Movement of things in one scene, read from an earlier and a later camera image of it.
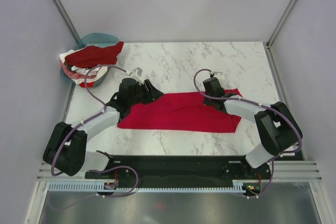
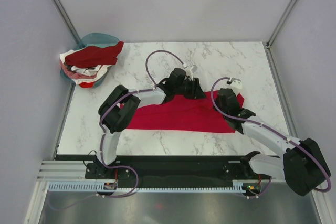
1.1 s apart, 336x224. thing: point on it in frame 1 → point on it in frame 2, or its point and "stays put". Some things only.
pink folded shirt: x=75 y=75 stays put
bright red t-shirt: x=185 y=112 stays put
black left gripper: x=152 y=95 → x=196 y=93
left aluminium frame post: x=59 y=4 stays put
